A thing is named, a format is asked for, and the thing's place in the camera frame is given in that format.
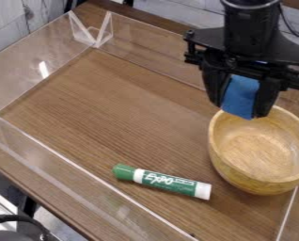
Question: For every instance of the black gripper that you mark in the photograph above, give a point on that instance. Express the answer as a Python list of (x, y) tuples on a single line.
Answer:
[(275, 67)]

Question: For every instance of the blue rectangular block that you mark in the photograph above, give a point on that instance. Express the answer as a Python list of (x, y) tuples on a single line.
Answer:
[(239, 96)]

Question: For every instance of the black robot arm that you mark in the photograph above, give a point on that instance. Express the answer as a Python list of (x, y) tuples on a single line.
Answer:
[(251, 24)]

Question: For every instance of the brown wooden bowl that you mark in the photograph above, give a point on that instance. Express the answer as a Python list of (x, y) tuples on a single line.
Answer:
[(255, 152)]

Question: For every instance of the green Expo marker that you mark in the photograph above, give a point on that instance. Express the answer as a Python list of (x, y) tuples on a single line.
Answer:
[(163, 181)]

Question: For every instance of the black table leg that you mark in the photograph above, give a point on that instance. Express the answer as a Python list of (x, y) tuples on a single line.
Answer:
[(30, 206)]

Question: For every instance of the clear acrylic tray wall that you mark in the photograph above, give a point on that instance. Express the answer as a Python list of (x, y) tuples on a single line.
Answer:
[(98, 93)]

